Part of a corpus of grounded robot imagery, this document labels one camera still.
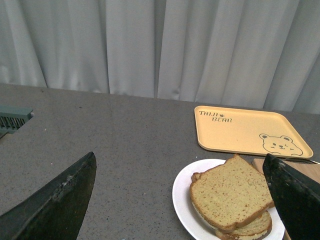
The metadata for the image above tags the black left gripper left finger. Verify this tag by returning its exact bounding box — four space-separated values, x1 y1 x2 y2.
0 152 97 240

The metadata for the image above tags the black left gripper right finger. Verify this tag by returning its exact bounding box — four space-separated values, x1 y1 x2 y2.
262 153 320 240

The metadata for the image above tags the bread slice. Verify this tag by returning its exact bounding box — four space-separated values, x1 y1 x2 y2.
191 172 273 240
189 154 275 233

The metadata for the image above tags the white round plate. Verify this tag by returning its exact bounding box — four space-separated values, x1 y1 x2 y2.
172 159 285 240

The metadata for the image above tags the wooden cutting board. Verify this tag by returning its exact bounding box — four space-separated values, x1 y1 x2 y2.
251 157 320 240

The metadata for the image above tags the yellow bear tray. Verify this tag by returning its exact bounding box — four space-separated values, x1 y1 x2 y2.
194 105 314 159

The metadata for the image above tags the green slotted rack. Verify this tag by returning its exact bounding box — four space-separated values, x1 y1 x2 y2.
0 105 33 138

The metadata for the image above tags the grey curtain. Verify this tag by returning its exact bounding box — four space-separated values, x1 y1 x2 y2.
0 0 320 114

